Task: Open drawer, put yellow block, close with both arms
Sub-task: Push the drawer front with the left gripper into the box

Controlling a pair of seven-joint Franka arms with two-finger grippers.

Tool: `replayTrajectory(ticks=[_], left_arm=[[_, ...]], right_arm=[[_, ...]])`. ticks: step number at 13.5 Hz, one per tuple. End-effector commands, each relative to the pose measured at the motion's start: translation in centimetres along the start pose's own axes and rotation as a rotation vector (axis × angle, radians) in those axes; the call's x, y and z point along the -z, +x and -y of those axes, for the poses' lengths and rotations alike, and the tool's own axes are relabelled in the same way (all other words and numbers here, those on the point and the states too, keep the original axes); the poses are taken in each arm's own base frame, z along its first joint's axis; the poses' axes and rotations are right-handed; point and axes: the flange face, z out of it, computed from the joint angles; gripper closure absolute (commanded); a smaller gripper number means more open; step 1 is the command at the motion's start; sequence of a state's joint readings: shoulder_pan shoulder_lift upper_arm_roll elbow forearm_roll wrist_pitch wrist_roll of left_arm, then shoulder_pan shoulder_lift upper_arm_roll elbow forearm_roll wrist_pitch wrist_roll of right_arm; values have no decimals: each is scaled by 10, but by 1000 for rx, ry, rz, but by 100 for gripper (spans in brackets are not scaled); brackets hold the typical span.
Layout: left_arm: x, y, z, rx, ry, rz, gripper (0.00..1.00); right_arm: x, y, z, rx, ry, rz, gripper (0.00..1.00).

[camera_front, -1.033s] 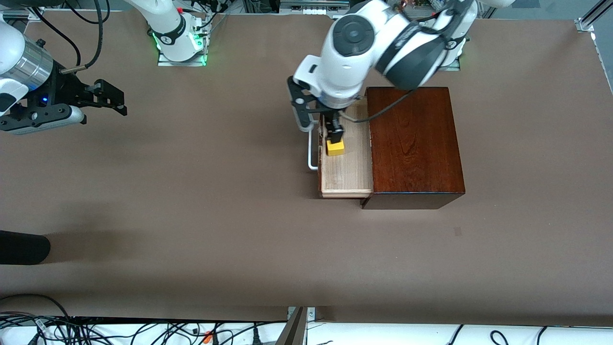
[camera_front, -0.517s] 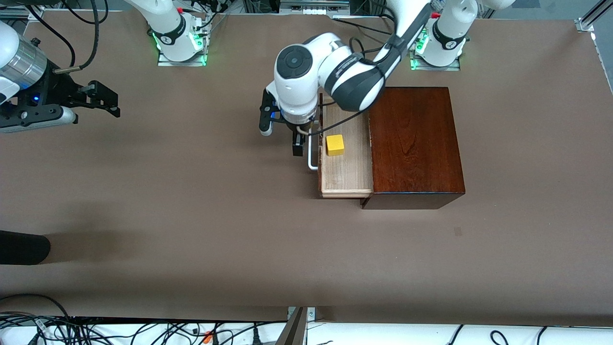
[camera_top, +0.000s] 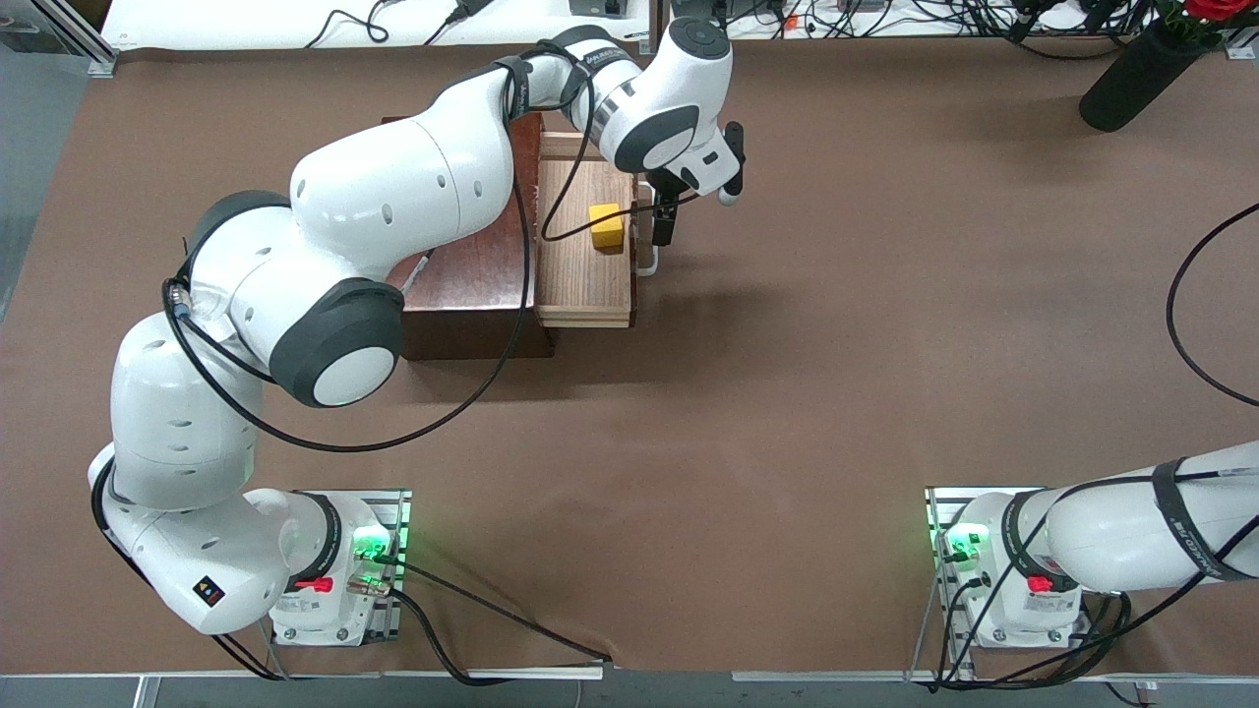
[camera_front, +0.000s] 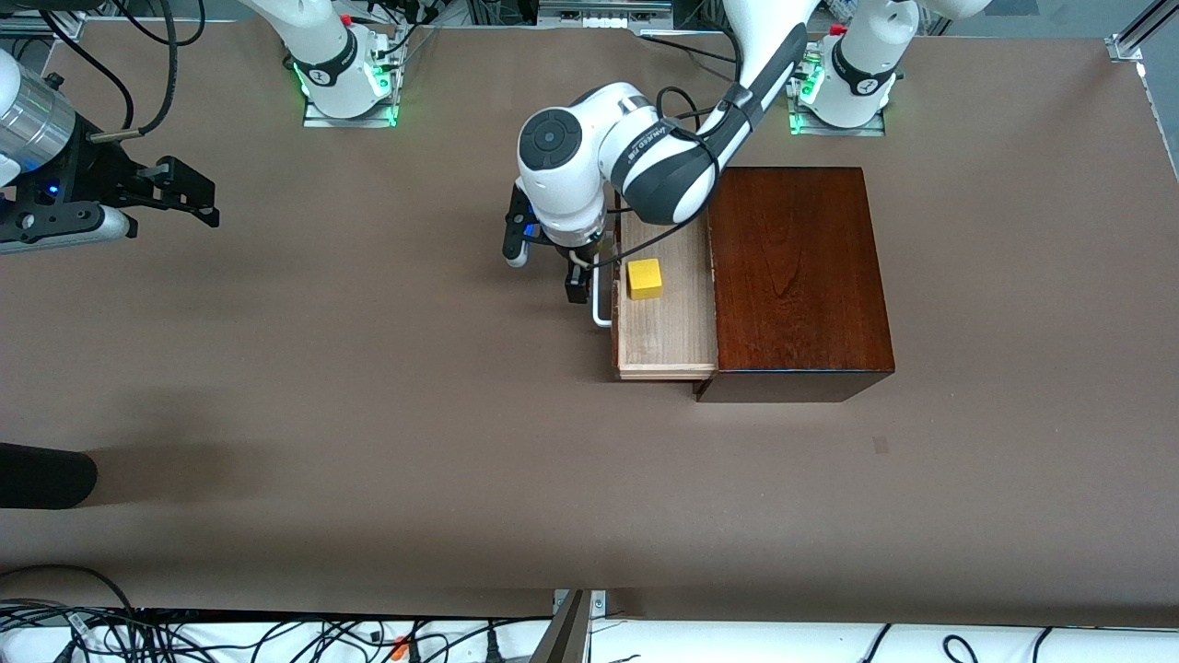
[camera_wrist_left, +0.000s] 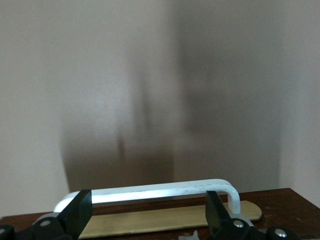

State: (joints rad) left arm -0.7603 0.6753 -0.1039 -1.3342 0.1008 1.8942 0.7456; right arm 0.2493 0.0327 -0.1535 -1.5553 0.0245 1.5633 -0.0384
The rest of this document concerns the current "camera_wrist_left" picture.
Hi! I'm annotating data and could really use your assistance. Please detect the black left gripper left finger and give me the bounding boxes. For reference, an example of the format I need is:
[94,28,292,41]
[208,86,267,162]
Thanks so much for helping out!
[0,189,93,240]

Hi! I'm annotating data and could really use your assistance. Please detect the light wooden stick plate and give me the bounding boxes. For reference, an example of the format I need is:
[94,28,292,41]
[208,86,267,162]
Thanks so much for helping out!
[77,199,263,240]

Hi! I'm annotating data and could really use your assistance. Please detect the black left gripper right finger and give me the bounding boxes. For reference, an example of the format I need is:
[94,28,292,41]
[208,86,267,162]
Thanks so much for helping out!
[205,190,301,240]

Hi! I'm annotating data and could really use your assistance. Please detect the light wooden drawer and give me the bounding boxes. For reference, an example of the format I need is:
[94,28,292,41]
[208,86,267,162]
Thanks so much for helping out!
[0,187,320,240]

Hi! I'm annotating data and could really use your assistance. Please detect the white metal drawer handle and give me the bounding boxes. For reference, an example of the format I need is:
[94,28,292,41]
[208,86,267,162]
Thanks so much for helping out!
[53,177,241,216]

